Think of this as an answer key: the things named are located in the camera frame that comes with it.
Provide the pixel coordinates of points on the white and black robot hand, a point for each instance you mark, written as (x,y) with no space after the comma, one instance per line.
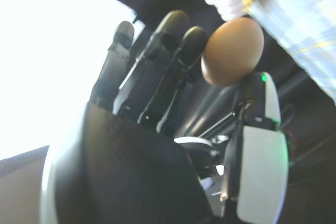
(126,166)

